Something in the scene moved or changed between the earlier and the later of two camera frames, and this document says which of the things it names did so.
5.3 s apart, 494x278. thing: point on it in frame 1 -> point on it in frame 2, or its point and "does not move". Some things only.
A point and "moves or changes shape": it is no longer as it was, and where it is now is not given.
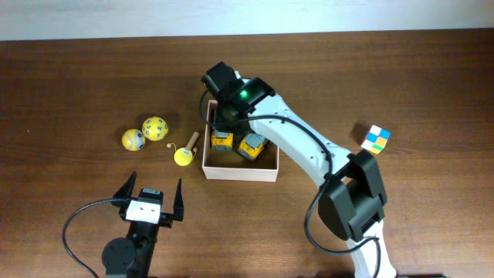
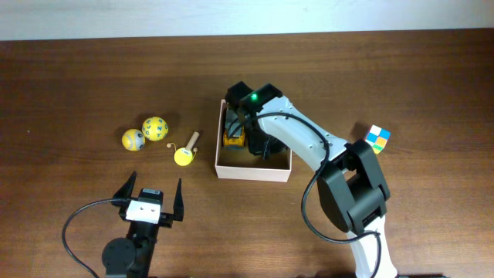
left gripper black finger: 178,204 does not move
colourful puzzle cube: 377,139 does not move
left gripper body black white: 164,219 does not move
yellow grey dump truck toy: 221,140 moves or changes shape
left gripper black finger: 125,191 does not move
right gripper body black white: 222,116 -> 258,144
